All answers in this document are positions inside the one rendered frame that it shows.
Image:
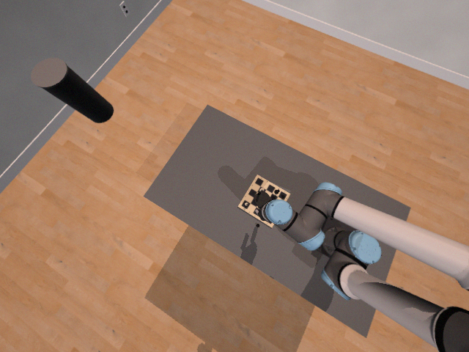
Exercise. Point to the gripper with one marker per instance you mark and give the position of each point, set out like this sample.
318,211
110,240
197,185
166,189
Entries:
261,199

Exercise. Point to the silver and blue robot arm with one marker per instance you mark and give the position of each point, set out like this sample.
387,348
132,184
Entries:
445,329

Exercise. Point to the chessboard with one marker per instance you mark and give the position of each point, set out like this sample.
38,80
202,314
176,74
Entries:
258,183

